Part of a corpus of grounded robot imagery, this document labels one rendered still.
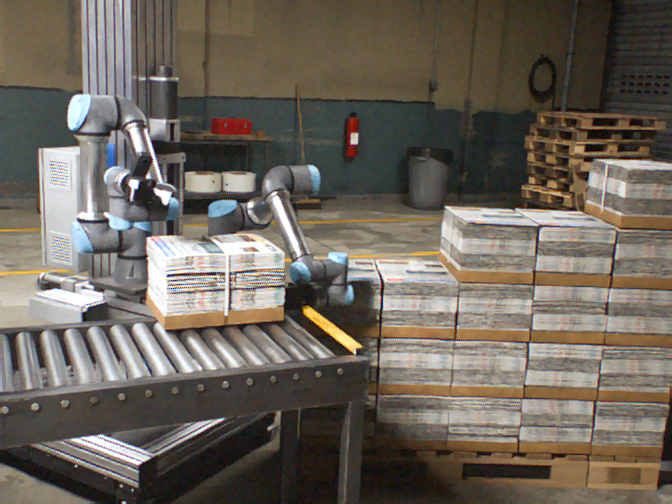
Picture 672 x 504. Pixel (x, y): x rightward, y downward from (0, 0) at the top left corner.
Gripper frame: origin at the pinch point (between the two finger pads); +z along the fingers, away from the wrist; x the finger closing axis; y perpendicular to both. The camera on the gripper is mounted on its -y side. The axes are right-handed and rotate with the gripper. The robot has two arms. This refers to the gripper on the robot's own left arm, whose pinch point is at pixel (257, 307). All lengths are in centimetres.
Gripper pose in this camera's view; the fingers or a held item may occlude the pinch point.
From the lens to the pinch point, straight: 273.5
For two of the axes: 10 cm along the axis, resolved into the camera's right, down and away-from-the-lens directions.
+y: 0.5, -9.7, -2.2
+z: -9.1, 0.4, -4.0
